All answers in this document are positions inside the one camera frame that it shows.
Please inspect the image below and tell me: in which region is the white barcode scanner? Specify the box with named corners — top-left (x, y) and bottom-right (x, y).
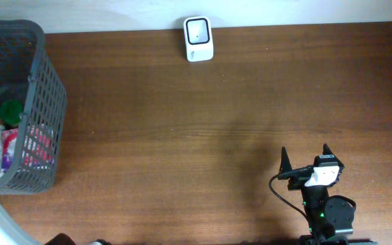
top-left (183, 16), bottom-right (214, 62)

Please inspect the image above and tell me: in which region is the red purple tissue pack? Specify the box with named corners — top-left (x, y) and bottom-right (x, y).
top-left (1, 124), bottom-right (54, 173)

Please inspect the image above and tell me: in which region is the green lid jar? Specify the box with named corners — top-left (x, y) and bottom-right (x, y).
top-left (0, 99), bottom-right (23, 127)

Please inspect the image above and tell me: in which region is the grey plastic mesh basket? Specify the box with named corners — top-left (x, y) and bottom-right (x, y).
top-left (0, 20), bottom-right (67, 195)

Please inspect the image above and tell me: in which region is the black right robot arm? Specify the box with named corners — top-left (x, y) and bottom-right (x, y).
top-left (272, 144), bottom-right (375, 245)

